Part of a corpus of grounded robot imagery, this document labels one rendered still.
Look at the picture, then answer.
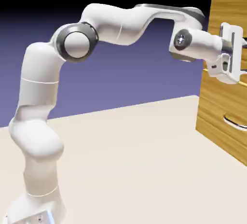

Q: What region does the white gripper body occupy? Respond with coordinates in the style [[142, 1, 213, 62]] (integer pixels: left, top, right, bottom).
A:
[[220, 22, 244, 85]]

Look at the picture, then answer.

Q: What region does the light wood cabinet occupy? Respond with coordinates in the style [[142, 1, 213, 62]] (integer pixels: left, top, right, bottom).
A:
[[195, 0, 247, 166]]

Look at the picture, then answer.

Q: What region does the wooden drawer front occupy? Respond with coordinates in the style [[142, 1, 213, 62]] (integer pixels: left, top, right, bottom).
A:
[[203, 0, 247, 85], [195, 69, 247, 166]]

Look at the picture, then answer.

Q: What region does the curved silver drawer handle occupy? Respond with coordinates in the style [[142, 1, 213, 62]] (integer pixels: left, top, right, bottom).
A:
[[223, 114, 247, 129]]

